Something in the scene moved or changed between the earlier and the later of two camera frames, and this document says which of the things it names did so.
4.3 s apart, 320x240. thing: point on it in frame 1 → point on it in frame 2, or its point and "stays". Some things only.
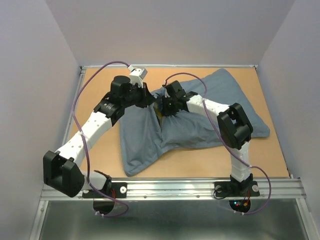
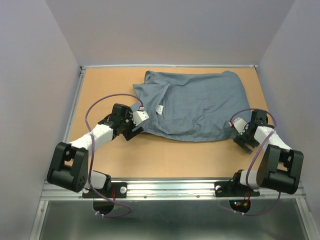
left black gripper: [147, 99] → [129, 135]
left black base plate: [117, 190] stays
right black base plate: [236, 189] stays
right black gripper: [166, 110] → [240, 142]
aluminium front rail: [192, 189] stays
